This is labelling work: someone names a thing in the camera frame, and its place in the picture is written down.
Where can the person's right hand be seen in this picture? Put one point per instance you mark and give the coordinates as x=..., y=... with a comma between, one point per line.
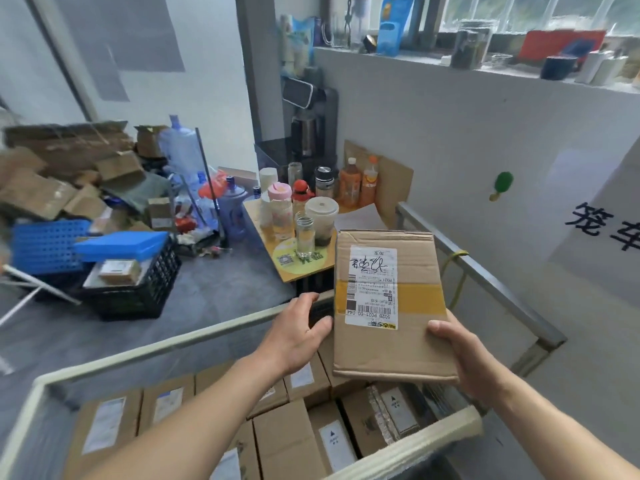
x=475, y=364

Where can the person's left hand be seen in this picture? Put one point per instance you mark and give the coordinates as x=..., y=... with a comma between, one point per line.
x=300, y=334

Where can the barcode printed medium cardboard box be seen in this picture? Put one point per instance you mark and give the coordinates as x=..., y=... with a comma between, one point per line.
x=325, y=364

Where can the parcel with long label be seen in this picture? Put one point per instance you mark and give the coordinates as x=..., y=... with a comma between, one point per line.
x=320, y=384

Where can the parcel with handwritten label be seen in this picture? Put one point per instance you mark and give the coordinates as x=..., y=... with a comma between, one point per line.
x=280, y=402

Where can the yellow taped medium cardboard box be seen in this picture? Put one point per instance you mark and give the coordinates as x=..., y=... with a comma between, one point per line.
x=380, y=354

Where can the large labelled cardboard box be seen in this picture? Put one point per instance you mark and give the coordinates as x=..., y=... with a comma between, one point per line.
x=320, y=414
x=357, y=424

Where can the green striped holed cardboard box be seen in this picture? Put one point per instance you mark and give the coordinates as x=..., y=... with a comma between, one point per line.
x=210, y=377

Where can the parcel with blue-top label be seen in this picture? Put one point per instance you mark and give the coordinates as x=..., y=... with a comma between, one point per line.
x=187, y=394

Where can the person's right forearm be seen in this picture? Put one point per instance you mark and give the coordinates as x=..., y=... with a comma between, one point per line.
x=565, y=434

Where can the person's left forearm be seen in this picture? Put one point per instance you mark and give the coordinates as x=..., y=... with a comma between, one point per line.
x=190, y=424

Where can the yellow-green round sticker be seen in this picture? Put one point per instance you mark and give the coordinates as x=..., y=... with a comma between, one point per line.
x=285, y=262

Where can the clear glass jar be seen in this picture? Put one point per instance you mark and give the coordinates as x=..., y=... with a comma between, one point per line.
x=305, y=239

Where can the pink lid clear tumbler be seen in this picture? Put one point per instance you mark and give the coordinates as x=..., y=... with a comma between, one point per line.
x=281, y=214

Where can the white lid drink cup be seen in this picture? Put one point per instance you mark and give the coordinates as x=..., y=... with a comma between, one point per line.
x=322, y=214

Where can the small yellow table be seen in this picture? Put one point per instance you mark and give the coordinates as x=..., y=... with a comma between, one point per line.
x=255, y=214

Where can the white paper sheet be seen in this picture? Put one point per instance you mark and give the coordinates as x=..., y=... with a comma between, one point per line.
x=360, y=219

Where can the white plastic cup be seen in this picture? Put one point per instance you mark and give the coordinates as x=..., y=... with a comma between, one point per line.
x=265, y=209

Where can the heap of mixed rubbish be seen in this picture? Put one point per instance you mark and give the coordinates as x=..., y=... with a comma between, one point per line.
x=200, y=239

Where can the blue water jug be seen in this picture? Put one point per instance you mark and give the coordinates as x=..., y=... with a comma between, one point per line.
x=232, y=209

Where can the red lid bottle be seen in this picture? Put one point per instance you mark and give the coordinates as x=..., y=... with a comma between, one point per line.
x=301, y=192

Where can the black lid steel flask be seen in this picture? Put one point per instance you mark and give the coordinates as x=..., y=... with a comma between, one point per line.
x=325, y=182

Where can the black plastic crate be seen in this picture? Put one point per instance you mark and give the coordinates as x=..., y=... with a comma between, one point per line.
x=55, y=289
x=150, y=294

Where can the brown tea bottle white cap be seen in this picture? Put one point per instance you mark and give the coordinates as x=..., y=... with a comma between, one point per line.
x=350, y=184

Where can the orange drink bottle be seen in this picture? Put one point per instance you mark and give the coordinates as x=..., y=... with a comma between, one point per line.
x=370, y=184

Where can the red plastic object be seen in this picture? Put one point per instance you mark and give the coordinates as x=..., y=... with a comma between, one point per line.
x=212, y=184

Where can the upright brown carton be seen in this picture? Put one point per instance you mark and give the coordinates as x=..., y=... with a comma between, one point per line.
x=160, y=214

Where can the small brown carton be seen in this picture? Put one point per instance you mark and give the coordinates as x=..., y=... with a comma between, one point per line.
x=119, y=272

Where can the blue plastic box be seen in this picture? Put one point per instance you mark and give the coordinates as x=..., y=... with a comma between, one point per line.
x=120, y=246

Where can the black water dispenser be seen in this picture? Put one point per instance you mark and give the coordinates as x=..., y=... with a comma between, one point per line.
x=310, y=124

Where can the large pale blue jug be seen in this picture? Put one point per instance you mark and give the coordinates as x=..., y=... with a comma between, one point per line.
x=180, y=144

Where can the blue perforated plastic crate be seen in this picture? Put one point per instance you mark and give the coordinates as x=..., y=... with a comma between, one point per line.
x=47, y=247

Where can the pale blue plastic bag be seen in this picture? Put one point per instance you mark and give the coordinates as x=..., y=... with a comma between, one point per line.
x=300, y=44

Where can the small dark round dish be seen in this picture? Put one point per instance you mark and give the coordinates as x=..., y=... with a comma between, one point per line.
x=370, y=44

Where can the clear glass kettle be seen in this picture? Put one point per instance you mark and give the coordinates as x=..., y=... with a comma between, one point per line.
x=334, y=34

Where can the dark mug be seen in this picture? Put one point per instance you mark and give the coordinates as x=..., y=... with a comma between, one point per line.
x=557, y=68

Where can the dark lid glass jar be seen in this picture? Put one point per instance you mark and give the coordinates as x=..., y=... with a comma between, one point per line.
x=470, y=47

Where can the blue detergent bottle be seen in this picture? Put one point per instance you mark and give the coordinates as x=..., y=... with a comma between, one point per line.
x=392, y=29

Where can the white small bottle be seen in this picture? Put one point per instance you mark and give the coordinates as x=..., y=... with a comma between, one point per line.
x=600, y=68

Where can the red box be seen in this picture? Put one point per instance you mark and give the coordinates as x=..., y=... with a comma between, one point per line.
x=550, y=44

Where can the aluminium-framed window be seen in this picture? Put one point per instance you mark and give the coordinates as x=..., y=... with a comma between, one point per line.
x=525, y=9

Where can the green popsicle wall hook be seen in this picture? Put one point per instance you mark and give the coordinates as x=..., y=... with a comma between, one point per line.
x=502, y=183

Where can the wall sign with black characters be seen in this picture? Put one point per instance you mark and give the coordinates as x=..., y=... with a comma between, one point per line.
x=590, y=219

